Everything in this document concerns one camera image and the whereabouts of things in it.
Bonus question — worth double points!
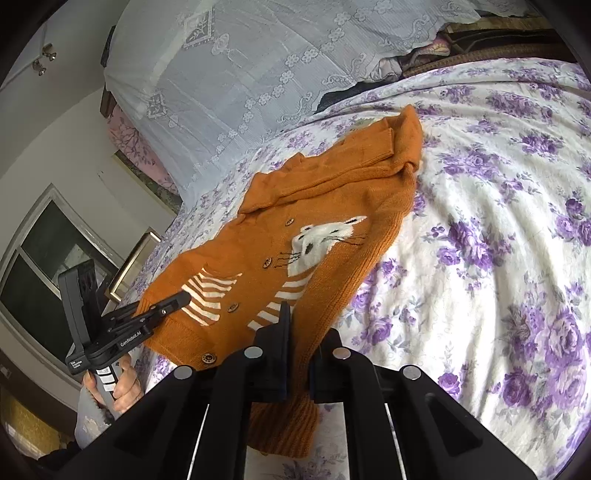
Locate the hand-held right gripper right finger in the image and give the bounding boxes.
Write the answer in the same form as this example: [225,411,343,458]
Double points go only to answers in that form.
[309,330,539,480]

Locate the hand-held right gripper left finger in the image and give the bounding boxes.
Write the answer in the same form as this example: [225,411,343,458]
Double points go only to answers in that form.
[55,302,294,480]

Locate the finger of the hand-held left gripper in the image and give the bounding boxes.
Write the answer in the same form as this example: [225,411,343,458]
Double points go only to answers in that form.
[115,292,192,340]
[104,302,144,324]

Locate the orange knitted cat sweater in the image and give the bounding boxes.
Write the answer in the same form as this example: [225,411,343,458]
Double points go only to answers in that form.
[139,105,424,459]

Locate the person's left hand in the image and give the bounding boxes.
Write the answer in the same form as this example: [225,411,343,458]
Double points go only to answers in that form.
[83,359,141,415]

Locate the window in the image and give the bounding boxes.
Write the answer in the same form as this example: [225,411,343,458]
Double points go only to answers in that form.
[0,184,160,384]

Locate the olive patterned mat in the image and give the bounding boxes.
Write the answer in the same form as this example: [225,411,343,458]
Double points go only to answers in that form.
[115,150,182,214]

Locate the pink patterned cloth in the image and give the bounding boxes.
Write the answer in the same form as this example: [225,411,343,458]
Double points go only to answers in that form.
[107,104,178,197]

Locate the purple floral bedsheet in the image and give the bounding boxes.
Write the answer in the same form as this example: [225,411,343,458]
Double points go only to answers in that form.
[124,58,591,480]

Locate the white lace cover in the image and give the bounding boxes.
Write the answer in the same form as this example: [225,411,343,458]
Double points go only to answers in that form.
[104,0,485,199]

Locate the dark cloth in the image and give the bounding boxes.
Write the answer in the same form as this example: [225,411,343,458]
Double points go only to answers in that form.
[316,80,370,114]

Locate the folded pale bedding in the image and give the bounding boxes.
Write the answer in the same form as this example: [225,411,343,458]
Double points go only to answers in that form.
[360,37,451,84]

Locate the brown woven mat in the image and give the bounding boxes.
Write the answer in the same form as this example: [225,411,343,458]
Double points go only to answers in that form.
[402,28,578,79]

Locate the pale wooden frame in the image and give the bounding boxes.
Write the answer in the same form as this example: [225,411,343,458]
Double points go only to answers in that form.
[108,231,162,303]

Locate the metal wall hook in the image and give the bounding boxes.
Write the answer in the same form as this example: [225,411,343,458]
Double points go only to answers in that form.
[32,43,58,77]

